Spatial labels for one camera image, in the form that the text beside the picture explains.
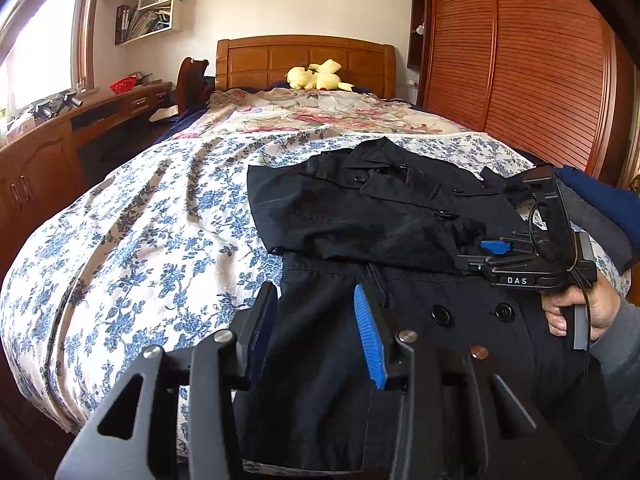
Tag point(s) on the white wall shelf with books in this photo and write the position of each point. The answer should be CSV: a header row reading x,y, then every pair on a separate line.
x,y
150,15

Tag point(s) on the black coat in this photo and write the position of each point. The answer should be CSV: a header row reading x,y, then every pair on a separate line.
x,y
380,210

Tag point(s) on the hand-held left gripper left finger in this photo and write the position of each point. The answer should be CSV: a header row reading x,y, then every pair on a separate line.
x,y
260,332

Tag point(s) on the blue floral bed sheet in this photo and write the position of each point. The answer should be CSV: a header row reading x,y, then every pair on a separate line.
x,y
150,240

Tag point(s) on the pink floral quilt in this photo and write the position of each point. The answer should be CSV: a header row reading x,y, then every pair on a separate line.
x,y
350,115

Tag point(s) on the wooden bed headboard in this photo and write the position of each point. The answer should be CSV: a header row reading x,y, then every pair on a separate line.
x,y
260,60

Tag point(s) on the open wooden shelf unit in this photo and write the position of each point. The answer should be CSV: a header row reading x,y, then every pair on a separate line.
x,y
417,10

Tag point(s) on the person's right forearm grey sleeve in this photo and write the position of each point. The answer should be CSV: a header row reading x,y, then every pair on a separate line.
x,y
622,355

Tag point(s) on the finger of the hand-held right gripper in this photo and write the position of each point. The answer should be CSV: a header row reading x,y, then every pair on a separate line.
x,y
494,246

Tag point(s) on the red basket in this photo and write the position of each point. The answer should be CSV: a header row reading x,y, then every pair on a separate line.
x,y
123,85

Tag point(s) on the navy blue cloth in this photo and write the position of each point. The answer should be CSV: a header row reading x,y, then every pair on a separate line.
x,y
605,195

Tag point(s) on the wooden desk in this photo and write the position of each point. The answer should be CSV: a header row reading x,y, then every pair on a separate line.
x,y
40,160

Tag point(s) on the wooden slatted wardrobe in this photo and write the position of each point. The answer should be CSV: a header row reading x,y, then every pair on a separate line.
x,y
525,60

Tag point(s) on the grey metal desk object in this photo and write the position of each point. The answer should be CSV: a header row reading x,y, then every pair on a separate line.
x,y
52,105

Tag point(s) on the yellow plush toy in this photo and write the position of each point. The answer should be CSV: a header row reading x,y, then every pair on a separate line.
x,y
320,77

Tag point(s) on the wooden chair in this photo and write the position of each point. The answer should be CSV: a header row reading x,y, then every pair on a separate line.
x,y
190,80

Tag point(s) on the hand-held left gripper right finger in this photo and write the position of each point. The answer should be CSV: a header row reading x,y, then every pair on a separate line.
x,y
367,335

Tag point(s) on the person's right hand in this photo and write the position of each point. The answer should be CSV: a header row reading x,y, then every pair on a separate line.
x,y
602,305

